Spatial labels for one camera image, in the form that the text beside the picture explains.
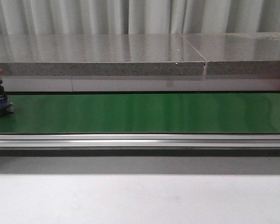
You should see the green conveyor belt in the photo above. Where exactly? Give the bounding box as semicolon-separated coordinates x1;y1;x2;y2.
0;93;280;134

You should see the grey speckled stone counter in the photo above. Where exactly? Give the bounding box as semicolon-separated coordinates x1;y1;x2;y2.
0;32;280;92

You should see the white pleated curtain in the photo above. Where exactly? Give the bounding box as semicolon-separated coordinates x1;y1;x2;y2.
0;0;280;35

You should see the aluminium conveyor frame rail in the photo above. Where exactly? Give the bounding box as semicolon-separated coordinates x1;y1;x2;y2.
0;133;280;153

